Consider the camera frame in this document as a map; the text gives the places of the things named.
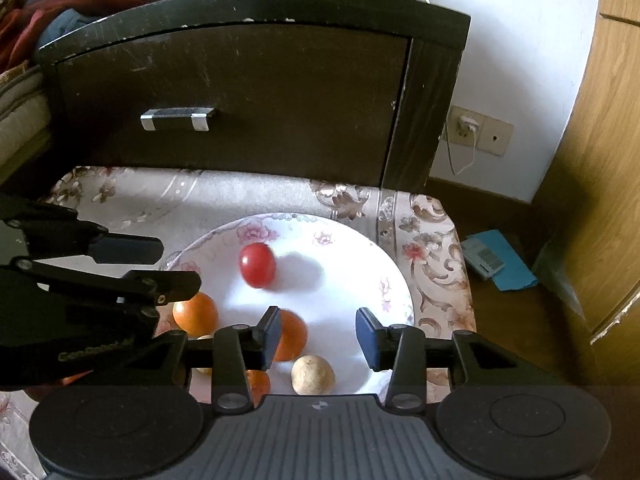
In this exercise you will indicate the red blanket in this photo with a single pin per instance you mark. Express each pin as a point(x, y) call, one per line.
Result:
point(24, 24)

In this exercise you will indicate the silver drawer handle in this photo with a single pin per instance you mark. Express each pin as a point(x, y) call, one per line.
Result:
point(172, 118)

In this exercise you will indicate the small orange tangerine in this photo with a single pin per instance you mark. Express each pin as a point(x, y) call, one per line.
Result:
point(259, 383)

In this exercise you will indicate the oblong red tomato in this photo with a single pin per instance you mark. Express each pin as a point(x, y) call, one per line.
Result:
point(257, 265)

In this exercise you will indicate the wooden wardrobe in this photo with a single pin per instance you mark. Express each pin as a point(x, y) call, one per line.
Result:
point(590, 198)

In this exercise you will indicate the blue booklet on floor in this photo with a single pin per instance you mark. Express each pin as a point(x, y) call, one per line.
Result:
point(491, 256)

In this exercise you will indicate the white charger with cable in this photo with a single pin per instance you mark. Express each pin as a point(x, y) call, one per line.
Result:
point(464, 131)

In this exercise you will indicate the wall power socket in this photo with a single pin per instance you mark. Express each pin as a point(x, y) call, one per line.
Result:
point(495, 135)

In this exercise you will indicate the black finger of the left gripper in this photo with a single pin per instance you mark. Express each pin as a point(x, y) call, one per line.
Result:
point(46, 231)

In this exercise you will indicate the orange tangerine front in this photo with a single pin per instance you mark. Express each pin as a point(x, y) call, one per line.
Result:
point(197, 316)

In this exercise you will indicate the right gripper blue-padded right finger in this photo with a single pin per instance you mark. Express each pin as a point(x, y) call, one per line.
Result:
point(399, 348)

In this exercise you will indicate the floral beige tablecloth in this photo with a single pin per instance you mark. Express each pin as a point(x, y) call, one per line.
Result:
point(344, 436)

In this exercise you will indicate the dark wooden nightstand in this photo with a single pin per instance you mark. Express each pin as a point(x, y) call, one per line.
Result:
point(352, 91)

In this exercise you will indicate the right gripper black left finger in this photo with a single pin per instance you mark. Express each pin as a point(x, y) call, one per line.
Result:
point(239, 348)

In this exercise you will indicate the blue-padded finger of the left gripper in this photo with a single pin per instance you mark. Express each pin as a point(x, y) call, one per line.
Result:
point(40, 283)

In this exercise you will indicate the red-orange round fruit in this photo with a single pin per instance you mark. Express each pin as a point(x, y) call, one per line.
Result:
point(294, 335)

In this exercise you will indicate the grey-brown mattress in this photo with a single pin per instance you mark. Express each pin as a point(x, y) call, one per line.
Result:
point(24, 115)

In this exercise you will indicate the pale brown longan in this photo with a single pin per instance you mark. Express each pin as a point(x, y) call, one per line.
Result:
point(312, 376)

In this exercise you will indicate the white floral plate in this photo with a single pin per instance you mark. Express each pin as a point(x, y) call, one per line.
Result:
point(325, 272)

